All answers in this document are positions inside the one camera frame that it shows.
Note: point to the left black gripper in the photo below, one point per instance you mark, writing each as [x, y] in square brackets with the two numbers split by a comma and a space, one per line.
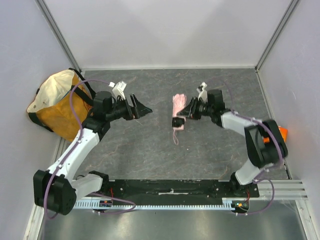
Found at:
[129, 110]

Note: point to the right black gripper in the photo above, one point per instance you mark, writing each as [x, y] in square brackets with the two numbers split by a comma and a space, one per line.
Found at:
[195, 108]

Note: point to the pink and black folding umbrella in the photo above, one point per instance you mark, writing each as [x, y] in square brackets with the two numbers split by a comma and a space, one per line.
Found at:
[178, 123]

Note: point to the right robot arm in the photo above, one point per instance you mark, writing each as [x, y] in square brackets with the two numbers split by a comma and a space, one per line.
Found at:
[265, 143]

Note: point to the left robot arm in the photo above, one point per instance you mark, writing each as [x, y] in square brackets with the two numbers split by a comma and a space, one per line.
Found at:
[55, 189]

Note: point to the orange razor box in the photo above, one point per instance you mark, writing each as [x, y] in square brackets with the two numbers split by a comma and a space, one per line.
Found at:
[284, 134]

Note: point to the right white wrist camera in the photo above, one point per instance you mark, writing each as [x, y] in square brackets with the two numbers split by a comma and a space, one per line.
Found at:
[202, 92]

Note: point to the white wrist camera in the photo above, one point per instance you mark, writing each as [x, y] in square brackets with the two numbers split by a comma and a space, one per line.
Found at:
[202, 92]
[118, 89]

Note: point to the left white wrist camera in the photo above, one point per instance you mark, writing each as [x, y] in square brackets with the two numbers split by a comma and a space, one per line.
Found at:
[118, 89]

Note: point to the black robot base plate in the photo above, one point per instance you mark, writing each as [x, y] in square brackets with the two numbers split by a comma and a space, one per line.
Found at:
[176, 191]

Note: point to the yellow tote bag black handles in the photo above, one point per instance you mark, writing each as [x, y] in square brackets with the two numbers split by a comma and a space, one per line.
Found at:
[54, 107]

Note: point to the light blue cable duct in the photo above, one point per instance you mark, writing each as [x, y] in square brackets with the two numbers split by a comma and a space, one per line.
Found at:
[96, 203]

